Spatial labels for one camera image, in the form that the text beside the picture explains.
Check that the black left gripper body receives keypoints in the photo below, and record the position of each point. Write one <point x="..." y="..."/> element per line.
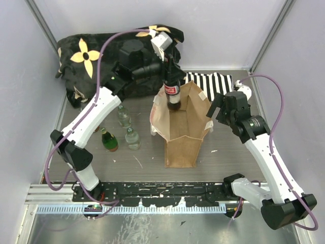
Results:
<point x="160" y="65"/>

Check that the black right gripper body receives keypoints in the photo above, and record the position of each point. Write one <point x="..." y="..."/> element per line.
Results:
<point x="224" y="116"/>

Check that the Coca-Cola glass bottle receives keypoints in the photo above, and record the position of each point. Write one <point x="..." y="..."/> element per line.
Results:
<point x="172" y="91"/>

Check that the brown canvas tote bag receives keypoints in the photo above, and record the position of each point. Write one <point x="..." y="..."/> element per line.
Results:
<point x="183" y="130"/>

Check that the green Perrier bottle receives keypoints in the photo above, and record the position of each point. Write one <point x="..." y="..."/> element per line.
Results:
<point x="109" y="141"/>

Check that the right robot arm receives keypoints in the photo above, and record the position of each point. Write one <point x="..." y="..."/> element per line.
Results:
<point x="285" y="202"/>

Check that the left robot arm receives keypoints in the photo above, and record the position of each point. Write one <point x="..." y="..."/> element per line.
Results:
<point x="135" y="63"/>

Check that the black white striped cloth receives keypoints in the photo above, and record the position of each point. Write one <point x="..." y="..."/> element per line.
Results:
<point x="211" y="84"/>

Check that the clear Chang soda bottle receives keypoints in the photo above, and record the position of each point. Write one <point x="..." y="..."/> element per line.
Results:
<point x="124" y="117"/>

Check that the black plush flower pillow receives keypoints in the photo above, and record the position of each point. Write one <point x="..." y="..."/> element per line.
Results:
<point x="81" y="89"/>

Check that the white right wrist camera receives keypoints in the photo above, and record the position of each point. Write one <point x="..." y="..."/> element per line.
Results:
<point x="243" y="88"/>

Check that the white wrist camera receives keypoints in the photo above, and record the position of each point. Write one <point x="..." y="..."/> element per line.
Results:
<point x="243" y="88"/>
<point x="160" y="43"/>

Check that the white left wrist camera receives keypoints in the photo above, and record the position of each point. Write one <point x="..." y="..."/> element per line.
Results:
<point x="160" y="43"/>

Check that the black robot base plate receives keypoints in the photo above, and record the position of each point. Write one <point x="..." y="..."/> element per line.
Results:
<point x="162" y="194"/>

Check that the aluminium frame rail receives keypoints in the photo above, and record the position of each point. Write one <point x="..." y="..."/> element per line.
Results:
<point x="72" y="200"/>

